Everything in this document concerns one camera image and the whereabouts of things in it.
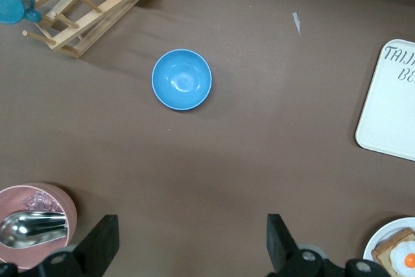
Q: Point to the wooden peg drying rack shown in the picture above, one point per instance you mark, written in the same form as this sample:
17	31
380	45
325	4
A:
94	14

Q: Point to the cream bear print tray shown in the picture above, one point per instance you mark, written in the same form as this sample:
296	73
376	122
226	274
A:
389	105

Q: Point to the grey tape scrap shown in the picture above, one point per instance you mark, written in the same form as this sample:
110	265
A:
296	22

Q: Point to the clear ice cubes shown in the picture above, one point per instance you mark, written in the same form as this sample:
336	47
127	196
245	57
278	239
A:
42	202

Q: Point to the pink bowl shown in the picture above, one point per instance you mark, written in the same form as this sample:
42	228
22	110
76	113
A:
69	205

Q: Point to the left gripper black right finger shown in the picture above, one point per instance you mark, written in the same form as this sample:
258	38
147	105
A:
279	241

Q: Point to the blue bowl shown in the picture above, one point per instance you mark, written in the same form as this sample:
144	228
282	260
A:
181	79

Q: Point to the metal spoon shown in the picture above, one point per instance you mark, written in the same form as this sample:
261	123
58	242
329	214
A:
26	230

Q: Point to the white round plate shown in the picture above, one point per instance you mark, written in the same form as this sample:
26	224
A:
377	236

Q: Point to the brown bread slice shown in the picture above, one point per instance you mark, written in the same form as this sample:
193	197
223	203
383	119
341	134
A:
382	252

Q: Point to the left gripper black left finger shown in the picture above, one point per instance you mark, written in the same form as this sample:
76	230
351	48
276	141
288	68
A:
103	241

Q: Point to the fried egg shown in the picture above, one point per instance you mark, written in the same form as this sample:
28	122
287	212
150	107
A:
402	257

